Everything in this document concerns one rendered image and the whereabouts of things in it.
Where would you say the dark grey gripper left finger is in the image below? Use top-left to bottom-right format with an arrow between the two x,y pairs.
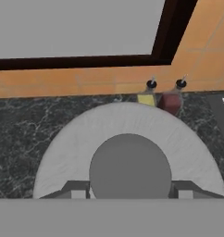
39,180 -> 92,199

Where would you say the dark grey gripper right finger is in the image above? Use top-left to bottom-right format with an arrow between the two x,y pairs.
168,180 -> 224,199

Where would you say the dark grey flat appliance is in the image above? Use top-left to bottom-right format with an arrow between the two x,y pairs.
207,94 -> 224,146

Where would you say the red bottle with black cap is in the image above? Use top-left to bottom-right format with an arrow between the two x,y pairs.
156,73 -> 188,117

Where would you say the yellow bottle with black cap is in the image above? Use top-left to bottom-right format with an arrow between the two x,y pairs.
135,75 -> 158,107

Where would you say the dark brown framed window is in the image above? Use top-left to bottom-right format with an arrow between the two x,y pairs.
0,0 -> 199,71

